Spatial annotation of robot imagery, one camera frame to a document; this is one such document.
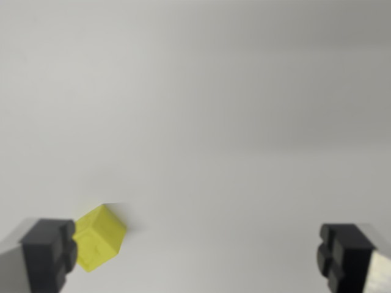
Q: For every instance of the yellow embossed cube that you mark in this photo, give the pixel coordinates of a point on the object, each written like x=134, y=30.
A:
x=99, y=241

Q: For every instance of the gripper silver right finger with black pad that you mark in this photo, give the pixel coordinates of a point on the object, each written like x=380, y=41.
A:
x=351, y=259

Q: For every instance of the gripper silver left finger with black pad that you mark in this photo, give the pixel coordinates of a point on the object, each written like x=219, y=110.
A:
x=42, y=253

